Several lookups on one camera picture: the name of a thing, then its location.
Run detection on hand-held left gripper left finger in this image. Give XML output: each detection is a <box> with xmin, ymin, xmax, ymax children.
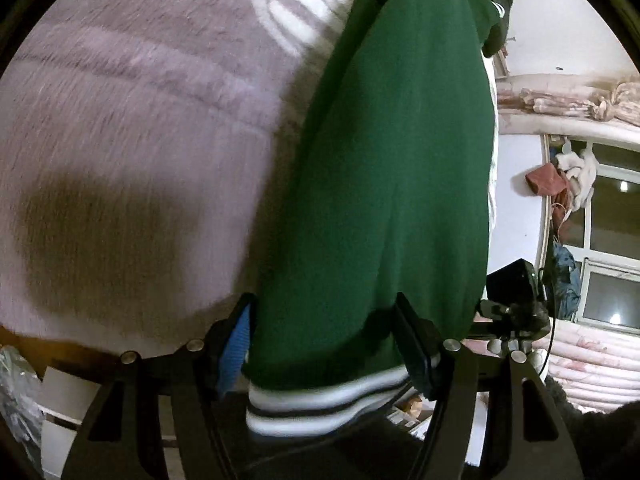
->
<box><xmin>60</xmin><ymin>292</ymin><xmax>258</xmax><ymax>480</ymax></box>

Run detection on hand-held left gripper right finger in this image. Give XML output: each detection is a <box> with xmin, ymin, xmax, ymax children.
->
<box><xmin>395</xmin><ymin>291</ymin><xmax>586</xmax><ymax>480</ymax></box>

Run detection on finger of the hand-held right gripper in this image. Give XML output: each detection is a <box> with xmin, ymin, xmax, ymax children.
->
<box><xmin>467</xmin><ymin>320</ymin><xmax>546</xmax><ymax>368</ymax></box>

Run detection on green white varsity jacket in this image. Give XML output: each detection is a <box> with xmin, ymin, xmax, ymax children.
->
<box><xmin>241</xmin><ymin>0</ymin><xmax>516</xmax><ymax>436</ymax></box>

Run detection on person's right forearm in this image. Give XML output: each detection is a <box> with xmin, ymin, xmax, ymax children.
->
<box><xmin>542</xmin><ymin>375</ymin><xmax>640</xmax><ymax>480</ymax></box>

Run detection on white bay window ledge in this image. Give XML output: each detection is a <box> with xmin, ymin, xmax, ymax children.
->
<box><xmin>487</xmin><ymin>132</ymin><xmax>551</xmax><ymax>281</ymax></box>

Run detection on blue garment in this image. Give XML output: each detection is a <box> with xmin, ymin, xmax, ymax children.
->
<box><xmin>550</xmin><ymin>242</ymin><xmax>583</xmax><ymax>318</ymax></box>

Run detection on pink floral bedding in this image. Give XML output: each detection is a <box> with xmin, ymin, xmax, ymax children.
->
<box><xmin>545</xmin><ymin>320</ymin><xmax>640</xmax><ymax>413</ymax></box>

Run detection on red garment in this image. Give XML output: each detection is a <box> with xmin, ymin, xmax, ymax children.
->
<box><xmin>525</xmin><ymin>162</ymin><xmax>568</xmax><ymax>196</ymax></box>

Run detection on bay window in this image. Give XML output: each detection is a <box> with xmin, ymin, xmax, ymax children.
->
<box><xmin>542</xmin><ymin>132</ymin><xmax>640</xmax><ymax>333</ymax></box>

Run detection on white plush toy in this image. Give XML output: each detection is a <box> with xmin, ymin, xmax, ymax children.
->
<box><xmin>555</xmin><ymin>140</ymin><xmax>598</xmax><ymax>211</ymax></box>

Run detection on pink floral curtain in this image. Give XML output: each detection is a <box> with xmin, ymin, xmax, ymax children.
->
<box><xmin>495</xmin><ymin>72</ymin><xmax>640</xmax><ymax>133</ymax></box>

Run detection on clear plastic bag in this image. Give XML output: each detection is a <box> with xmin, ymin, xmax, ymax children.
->
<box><xmin>0</xmin><ymin>345</ymin><xmax>43</xmax><ymax>441</ymax></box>

